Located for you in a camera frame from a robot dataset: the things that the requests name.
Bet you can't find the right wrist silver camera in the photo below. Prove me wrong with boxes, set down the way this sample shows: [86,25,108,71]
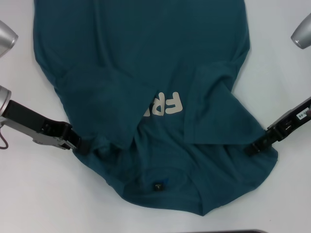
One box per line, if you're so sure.
[291,16,311,50]

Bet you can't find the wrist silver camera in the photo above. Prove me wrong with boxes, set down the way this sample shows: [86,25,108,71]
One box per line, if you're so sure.
[291,16,311,50]
[0,20,19,59]

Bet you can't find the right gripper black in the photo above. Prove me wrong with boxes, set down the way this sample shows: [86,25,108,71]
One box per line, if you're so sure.
[244,96,311,156]

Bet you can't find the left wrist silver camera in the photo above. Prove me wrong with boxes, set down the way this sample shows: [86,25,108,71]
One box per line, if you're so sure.
[0,20,19,59]

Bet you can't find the teal blue printed t-shirt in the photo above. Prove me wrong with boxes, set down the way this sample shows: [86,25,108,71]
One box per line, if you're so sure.
[33,0,279,211]

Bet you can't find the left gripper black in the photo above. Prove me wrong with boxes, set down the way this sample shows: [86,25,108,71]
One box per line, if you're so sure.
[3,99,90,155]

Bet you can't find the thin reddish cable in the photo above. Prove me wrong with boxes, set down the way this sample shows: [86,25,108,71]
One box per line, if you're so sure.
[0,126,9,150]

